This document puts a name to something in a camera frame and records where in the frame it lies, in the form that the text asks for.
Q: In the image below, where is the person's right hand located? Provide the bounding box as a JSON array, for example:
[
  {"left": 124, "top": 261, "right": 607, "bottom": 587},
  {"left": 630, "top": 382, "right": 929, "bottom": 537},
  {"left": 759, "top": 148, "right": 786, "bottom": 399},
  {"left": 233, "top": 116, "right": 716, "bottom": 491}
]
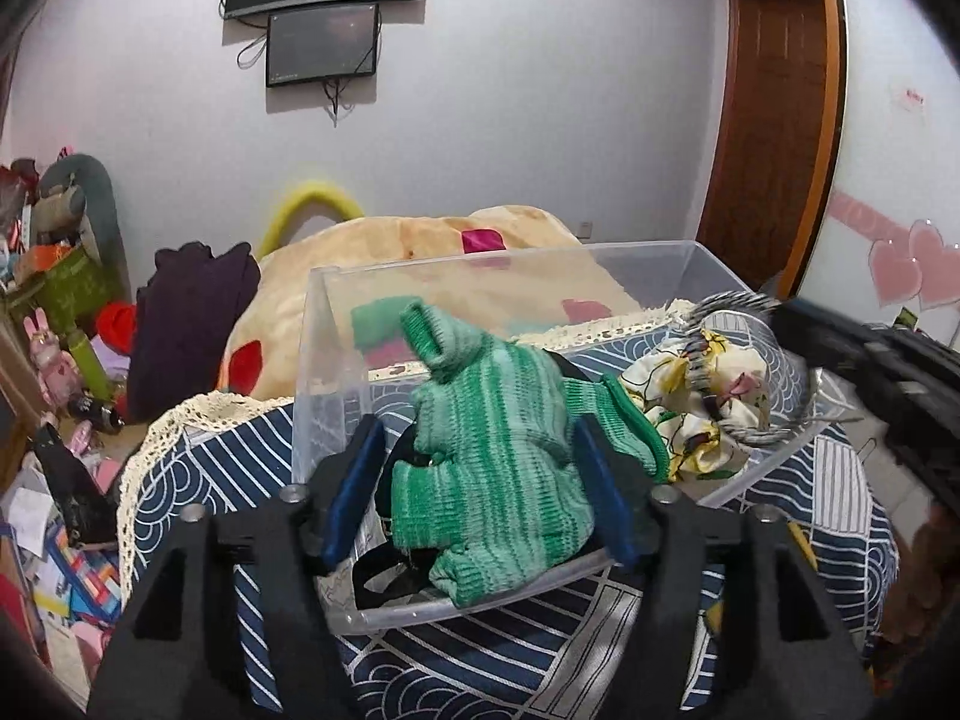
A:
[{"left": 880, "top": 502, "right": 958, "bottom": 644}]

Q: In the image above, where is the grey green plush toy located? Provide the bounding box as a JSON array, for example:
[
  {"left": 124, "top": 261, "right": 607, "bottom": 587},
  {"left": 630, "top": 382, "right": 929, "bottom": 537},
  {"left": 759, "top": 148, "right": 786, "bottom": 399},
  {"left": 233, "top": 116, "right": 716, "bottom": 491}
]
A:
[{"left": 31, "top": 153, "right": 122, "bottom": 266}]

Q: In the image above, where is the green knit doll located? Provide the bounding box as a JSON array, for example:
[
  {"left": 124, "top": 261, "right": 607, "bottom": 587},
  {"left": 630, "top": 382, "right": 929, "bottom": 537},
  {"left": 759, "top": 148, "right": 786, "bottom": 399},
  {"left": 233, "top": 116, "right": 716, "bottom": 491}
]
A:
[{"left": 391, "top": 301, "right": 670, "bottom": 608}]

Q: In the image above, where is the dark purple garment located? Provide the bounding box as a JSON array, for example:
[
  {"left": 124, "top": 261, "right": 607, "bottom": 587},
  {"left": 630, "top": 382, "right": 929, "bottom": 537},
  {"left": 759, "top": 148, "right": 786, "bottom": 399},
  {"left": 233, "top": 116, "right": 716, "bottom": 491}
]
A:
[{"left": 125, "top": 241, "right": 260, "bottom": 422}]

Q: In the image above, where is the blue patterned tablecloth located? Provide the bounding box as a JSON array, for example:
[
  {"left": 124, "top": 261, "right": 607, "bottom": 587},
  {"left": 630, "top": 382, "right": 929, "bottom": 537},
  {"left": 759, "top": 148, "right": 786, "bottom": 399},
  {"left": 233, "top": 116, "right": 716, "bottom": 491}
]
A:
[{"left": 117, "top": 299, "right": 900, "bottom": 720}]

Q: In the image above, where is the beige plush blanket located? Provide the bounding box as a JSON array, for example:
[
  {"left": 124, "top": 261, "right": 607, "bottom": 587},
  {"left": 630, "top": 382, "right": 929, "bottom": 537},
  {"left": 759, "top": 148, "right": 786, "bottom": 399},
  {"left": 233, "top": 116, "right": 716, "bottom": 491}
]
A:
[{"left": 218, "top": 205, "right": 641, "bottom": 400}]

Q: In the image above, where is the brown wooden door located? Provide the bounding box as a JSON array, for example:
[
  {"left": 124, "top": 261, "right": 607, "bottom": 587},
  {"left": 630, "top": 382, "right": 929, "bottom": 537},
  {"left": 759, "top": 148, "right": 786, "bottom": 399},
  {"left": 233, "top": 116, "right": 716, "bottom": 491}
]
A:
[{"left": 697, "top": 0, "right": 841, "bottom": 289}]

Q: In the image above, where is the green cylinder bottle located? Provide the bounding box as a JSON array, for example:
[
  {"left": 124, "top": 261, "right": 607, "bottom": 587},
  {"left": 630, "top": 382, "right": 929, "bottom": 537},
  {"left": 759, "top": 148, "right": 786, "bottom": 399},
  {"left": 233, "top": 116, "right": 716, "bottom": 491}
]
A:
[{"left": 67, "top": 327, "right": 112, "bottom": 401}]

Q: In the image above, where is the red soft object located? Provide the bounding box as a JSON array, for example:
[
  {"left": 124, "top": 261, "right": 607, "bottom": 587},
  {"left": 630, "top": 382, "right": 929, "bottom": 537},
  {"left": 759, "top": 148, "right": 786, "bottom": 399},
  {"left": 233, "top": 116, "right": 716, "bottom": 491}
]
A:
[{"left": 94, "top": 301, "right": 137, "bottom": 356}]

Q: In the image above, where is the yellow curved tube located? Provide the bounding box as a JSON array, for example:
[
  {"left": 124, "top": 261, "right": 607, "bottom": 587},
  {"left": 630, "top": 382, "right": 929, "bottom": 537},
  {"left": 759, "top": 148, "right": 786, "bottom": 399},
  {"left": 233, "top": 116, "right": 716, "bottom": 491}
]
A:
[{"left": 256, "top": 181, "right": 364, "bottom": 259}]

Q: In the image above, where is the clear plastic storage box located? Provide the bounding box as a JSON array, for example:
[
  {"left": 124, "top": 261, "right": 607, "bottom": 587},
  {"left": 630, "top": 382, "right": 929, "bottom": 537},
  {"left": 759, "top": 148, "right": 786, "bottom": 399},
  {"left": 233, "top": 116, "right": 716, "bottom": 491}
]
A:
[{"left": 293, "top": 242, "right": 825, "bottom": 634}]

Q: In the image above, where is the colourful pencil case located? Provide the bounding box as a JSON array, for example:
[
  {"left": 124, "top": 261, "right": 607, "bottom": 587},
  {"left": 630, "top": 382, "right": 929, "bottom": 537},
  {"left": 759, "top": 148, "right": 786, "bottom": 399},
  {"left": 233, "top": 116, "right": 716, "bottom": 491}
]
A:
[{"left": 44, "top": 522, "right": 122, "bottom": 628}]

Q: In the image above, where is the pink rabbit figure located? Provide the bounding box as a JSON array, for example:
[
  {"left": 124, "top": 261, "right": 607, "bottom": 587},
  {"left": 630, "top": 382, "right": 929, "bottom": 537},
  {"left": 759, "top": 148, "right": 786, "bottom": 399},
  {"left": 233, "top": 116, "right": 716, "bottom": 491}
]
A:
[{"left": 23, "top": 307, "right": 83, "bottom": 411}]

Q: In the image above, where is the small wall monitor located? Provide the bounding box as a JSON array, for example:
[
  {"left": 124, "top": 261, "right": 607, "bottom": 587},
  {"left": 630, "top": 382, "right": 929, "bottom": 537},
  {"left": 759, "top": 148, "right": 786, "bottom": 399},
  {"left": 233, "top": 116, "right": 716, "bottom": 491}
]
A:
[{"left": 265, "top": 4, "right": 381, "bottom": 88}]

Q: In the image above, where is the green storage box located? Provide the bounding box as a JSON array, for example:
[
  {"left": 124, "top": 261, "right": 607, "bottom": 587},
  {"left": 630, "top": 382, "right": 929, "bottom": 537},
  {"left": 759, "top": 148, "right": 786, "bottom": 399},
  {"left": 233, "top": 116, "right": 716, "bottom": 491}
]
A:
[{"left": 3, "top": 247, "right": 122, "bottom": 337}]

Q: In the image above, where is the bagged grey knit item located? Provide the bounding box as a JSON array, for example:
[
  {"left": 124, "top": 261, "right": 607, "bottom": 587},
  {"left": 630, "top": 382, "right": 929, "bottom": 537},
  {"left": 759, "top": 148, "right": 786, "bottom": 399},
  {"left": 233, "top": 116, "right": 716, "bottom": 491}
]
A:
[{"left": 680, "top": 291, "right": 818, "bottom": 447}]

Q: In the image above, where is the black hat with silver chain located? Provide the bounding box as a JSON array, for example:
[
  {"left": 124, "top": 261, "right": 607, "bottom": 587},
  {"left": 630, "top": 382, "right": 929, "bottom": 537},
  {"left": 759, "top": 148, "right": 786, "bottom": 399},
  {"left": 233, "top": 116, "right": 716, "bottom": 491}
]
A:
[{"left": 352, "top": 424, "right": 441, "bottom": 610}]

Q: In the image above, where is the yellow floral scrunchie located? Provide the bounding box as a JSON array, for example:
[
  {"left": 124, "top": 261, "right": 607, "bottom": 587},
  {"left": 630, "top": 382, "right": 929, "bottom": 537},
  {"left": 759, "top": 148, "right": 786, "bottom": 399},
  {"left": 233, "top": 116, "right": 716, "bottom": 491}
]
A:
[{"left": 620, "top": 328, "right": 770, "bottom": 483}]

